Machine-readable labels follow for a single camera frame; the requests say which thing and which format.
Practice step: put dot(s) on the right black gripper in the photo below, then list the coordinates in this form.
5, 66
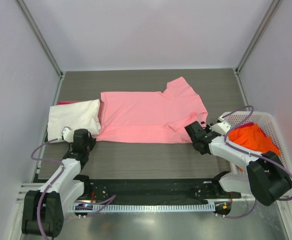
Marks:
207, 127

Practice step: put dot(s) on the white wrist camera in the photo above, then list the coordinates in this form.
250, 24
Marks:
221, 126
67, 135

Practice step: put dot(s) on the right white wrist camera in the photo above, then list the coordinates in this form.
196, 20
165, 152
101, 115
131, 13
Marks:
221, 126

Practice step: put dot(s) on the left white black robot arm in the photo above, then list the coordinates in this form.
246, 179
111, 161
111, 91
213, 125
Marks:
44, 209

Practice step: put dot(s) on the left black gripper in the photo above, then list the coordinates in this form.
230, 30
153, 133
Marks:
92, 142

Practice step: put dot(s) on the left aluminium frame post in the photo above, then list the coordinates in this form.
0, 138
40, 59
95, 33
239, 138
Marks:
36, 31

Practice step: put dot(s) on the white perforated plastic basket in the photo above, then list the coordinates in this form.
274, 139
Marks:
269, 126

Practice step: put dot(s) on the right aluminium frame post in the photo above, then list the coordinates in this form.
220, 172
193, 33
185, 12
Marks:
265, 21

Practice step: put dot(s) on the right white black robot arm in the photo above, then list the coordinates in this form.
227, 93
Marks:
266, 178

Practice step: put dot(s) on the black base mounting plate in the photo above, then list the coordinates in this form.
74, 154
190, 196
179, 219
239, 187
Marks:
159, 192

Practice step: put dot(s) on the folded white t shirt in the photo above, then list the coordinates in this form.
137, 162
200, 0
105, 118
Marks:
74, 116

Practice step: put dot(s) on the orange t shirt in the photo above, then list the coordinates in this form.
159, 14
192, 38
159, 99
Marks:
253, 138

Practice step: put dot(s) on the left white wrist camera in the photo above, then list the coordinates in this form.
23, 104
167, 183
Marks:
67, 135

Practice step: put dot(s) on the aluminium frame post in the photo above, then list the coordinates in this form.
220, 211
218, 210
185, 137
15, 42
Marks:
36, 31
265, 21

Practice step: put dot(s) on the folded red t shirt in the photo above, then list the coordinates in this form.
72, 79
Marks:
67, 102

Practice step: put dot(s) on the pink t shirt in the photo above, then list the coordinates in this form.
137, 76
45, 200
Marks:
151, 117

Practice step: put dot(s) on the magenta t shirt in basket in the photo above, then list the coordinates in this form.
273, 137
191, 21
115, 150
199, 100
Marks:
249, 124

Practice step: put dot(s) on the white slotted cable duct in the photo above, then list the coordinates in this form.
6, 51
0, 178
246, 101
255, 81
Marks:
87, 209

